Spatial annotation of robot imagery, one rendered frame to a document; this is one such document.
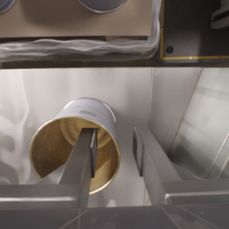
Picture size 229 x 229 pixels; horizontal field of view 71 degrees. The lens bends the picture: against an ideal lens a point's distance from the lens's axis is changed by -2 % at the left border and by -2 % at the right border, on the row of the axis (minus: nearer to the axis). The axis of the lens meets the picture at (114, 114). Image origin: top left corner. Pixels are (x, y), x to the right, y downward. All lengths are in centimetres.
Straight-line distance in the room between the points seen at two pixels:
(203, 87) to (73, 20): 16
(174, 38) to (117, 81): 85
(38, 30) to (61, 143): 13
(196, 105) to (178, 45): 84
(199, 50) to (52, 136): 99
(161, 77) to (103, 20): 9
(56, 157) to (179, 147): 14
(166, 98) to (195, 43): 88
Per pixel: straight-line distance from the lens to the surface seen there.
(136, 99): 19
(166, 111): 21
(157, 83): 20
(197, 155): 18
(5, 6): 23
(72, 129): 20
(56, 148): 18
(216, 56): 113
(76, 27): 21
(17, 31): 23
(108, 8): 20
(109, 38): 28
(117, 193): 25
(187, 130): 20
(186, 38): 105
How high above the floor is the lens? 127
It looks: 74 degrees down
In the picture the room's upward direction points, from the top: 173 degrees clockwise
